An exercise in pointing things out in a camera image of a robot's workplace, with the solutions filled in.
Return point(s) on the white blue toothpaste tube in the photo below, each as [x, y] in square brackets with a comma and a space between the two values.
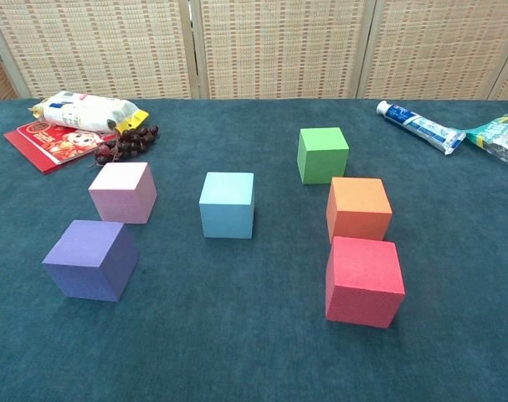
[421, 125]

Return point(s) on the red cartoon calendar booklet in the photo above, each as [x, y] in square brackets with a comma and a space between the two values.
[57, 146]

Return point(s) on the green foam cube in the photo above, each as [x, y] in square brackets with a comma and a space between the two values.
[320, 157]

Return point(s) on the teal fabric table cover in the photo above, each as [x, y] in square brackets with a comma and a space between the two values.
[237, 347]

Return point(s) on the red foam cube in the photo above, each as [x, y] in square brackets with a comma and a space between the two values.
[362, 285]

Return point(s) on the dark red grape bunch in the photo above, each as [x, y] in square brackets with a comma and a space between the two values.
[130, 142]

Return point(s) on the pink foam cube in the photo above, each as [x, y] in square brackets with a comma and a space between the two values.
[124, 197]

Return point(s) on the purple foam cube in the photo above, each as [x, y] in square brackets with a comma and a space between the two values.
[86, 264]

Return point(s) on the orange foam cube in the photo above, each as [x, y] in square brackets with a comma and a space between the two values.
[358, 209]

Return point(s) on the white yellow snack bag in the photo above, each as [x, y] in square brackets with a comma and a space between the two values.
[82, 111]

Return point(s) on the light blue foam cube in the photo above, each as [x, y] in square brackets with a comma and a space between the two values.
[226, 209]

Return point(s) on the teal snack bag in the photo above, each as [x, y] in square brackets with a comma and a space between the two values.
[500, 138]

